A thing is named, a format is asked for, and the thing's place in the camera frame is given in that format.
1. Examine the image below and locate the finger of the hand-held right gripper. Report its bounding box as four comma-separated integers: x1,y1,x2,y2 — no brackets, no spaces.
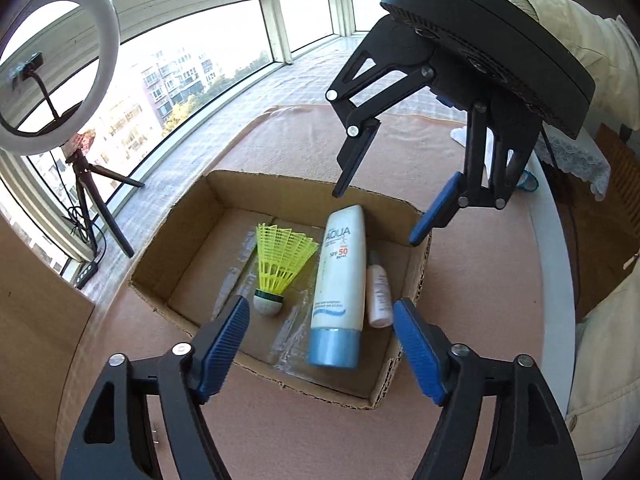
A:
325,16,436,199
409,97,543,247

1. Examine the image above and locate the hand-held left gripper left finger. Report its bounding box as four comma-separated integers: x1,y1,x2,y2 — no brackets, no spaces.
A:
60,296,251,480

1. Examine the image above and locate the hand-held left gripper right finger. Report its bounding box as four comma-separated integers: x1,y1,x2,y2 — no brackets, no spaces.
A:
392,298,583,480

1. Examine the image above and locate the cardboard box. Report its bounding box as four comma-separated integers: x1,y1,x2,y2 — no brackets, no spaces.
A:
129,170,433,410

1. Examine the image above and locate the white sunscreen tube blue cap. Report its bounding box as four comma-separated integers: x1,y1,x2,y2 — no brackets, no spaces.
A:
306,205,367,370

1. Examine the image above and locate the person's right forearm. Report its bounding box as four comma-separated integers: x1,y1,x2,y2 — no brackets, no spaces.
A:
490,0,640,131

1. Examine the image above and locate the small pink bottle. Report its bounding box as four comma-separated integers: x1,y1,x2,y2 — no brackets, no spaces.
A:
365,250,393,330

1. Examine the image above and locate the white glove teal cuff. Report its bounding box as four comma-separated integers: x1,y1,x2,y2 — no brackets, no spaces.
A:
449,126,540,194

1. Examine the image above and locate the yellow plastic shuttlecock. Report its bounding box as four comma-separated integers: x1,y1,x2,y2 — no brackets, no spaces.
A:
252,222,321,317

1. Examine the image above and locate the white lace cloth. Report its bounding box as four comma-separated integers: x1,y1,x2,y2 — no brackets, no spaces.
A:
532,125,613,202

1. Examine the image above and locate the brown wooden furniture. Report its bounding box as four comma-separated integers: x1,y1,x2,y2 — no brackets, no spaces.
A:
595,125,640,311

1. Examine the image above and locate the large oak board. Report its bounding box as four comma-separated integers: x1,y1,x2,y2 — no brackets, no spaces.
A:
0,217,97,466

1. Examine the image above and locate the person's beige clothing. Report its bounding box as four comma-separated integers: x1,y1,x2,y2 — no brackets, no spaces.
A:
565,275,640,466

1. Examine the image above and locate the black tripod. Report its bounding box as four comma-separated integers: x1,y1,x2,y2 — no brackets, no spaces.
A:
60,130,146,261

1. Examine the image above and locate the black gooseneck phone clamp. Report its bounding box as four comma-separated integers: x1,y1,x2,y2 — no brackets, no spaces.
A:
7,52,66,146

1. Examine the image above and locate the ring light cable with remote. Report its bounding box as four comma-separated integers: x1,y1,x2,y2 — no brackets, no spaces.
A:
62,210,108,291

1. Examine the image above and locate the white window frame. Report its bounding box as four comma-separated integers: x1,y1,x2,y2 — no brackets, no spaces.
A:
0,0,531,281

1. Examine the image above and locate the white ring light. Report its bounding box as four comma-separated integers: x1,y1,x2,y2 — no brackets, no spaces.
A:
0,0,121,157

